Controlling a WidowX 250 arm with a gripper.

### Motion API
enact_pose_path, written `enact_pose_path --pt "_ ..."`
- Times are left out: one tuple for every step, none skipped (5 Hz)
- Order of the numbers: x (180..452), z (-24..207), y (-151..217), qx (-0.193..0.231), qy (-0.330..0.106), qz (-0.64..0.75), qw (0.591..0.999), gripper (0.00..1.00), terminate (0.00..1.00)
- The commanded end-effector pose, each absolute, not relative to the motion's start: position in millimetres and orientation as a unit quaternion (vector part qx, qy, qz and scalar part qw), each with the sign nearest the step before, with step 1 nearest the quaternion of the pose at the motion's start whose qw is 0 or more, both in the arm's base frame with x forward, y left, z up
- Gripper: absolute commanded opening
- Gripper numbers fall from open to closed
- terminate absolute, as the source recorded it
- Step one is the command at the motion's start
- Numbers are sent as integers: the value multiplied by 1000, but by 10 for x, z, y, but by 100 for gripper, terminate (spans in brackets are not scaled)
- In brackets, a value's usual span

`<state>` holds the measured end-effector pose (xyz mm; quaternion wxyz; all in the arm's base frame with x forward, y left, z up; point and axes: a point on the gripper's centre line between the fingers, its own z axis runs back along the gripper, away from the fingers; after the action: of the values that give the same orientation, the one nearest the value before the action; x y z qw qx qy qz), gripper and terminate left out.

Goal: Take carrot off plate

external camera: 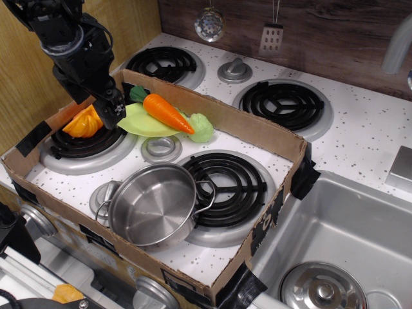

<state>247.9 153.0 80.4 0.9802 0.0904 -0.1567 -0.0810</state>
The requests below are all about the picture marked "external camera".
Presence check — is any back left black burner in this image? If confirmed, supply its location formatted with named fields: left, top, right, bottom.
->
left=120, top=46, right=205, bottom=89

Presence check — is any silver centre stove knob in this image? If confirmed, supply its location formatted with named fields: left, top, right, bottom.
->
left=141, top=136, right=183, bottom=164

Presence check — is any front right black burner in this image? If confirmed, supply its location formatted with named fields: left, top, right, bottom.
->
left=178, top=150, right=277, bottom=248

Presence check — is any hanging silver strainer ladle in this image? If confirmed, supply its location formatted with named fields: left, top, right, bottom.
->
left=194, top=1, right=226, bottom=42

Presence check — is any small orange object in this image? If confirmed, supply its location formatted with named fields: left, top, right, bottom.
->
left=51, top=283, right=84, bottom=304

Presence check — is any black burner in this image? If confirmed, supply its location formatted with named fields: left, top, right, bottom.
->
left=232, top=79, right=333, bottom=142
left=178, top=150, right=277, bottom=248
left=40, top=127, right=138, bottom=176
left=120, top=46, right=205, bottom=89

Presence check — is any grey sink basin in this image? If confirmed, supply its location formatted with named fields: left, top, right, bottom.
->
left=251, top=172, right=411, bottom=308

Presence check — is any silver faucet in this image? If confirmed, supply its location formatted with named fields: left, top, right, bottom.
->
left=381, top=15, right=411, bottom=75

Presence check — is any light green toy lettuce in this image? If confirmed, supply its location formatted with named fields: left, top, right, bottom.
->
left=188, top=113, right=214, bottom=143

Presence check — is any silver oven knob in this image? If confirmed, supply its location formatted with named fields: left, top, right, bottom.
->
left=133, top=276, right=180, bottom=309
left=20, top=204, right=57, bottom=241

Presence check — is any silver oven knob right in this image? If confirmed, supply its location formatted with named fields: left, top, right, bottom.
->
left=133, top=276, right=180, bottom=309

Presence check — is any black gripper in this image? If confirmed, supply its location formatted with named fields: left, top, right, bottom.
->
left=52, top=48, right=126, bottom=129

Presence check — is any front left black burner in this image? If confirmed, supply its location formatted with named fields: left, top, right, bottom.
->
left=40, top=127, right=138, bottom=176

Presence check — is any light green plastic plate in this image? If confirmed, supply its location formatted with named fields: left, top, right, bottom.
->
left=118, top=103, right=187, bottom=137

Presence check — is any steel pot lid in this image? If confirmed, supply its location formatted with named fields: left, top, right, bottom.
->
left=278, top=261, right=368, bottom=308

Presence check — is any silver front stove knob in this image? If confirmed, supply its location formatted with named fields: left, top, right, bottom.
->
left=89, top=180, right=122, bottom=220

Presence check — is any hanging silver slotted spatula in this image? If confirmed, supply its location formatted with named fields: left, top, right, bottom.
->
left=259, top=1, right=284, bottom=57

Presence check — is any silver back stove knob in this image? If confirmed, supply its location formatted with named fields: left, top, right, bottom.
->
left=218, top=57, right=252, bottom=84

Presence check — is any orange toy pumpkin slice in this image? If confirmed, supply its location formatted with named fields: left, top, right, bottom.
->
left=62, top=105, right=104, bottom=138

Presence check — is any black device at left edge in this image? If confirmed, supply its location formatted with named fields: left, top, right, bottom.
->
left=1, top=203, right=41, bottom=265

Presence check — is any silver stove knob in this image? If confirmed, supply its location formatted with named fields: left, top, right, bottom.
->
left=141, top=136, right=183, bottom=164
left=218, top=57, right=252, bottom=84
left=89, top=180, right=122, bottom=220

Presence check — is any black cable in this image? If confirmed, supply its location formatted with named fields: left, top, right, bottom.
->
left=0, top=288, right=17, bottom=309

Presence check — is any back right black burner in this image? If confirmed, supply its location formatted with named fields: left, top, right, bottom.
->
left=232, top=79, right=333, bottom=142

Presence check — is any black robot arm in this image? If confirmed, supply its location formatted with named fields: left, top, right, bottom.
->
left=4, top=1, right=126, bottom=129

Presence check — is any silver faucet base block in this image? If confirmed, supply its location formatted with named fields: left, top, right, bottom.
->
left=386, top=145, right=412, bottom=193

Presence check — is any silver oven knob left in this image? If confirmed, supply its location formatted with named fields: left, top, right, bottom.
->
left=20, top=204, right=57, bottom=241

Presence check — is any stainless steel pot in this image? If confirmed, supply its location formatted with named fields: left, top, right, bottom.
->
left=96, top=163, right=216, bottom=252

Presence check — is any brown cardboard fence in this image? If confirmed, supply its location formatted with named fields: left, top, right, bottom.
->
left=1, top=70, right=319, bottom=308

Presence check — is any orange toy carrot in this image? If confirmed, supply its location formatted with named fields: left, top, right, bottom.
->
left=129, top=86, right=195, bottom=135

